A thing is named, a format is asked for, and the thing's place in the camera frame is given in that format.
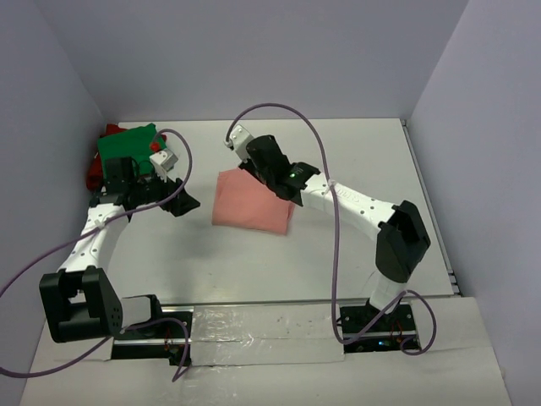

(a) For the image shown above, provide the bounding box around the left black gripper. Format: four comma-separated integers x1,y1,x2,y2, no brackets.
130,166,200,217

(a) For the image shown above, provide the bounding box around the salmon pink t-shirt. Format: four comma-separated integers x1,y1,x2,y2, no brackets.
211,168,294,235

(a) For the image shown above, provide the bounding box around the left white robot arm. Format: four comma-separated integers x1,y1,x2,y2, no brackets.
39,150,200,343

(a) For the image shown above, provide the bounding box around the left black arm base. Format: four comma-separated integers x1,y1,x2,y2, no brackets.
111,321,185,366

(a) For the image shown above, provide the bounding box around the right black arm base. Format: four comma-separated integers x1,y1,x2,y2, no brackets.
336,304,421,354

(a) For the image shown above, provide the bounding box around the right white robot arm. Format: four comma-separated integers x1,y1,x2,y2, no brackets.
231,132,431,331

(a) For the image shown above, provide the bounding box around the green folded t-shirt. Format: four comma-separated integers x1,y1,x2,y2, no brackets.
97,123,167,177

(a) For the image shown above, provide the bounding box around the red folded t-shirt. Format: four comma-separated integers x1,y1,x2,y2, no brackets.
85,123,126,192

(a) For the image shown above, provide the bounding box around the silver tape patch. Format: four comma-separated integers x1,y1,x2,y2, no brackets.
190,304,345,367

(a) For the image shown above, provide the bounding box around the white cardboard front panel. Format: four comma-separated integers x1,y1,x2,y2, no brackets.
21,297,510,405

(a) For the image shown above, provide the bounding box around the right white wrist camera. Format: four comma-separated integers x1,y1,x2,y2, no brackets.
224,124,254,162

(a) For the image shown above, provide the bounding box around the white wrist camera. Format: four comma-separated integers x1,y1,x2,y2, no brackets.
224,124,254,162
149,141,178,181

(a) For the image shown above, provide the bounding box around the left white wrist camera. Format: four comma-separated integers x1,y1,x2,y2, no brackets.
149,141,178,181

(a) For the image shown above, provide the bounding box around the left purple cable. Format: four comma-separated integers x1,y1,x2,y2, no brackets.
0,128,194,383

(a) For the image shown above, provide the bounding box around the purple cable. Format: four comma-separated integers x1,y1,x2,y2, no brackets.
225,102,437,355
0,128,194,383

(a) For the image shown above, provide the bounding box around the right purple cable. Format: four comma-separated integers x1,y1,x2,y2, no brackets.
225,102,437,355

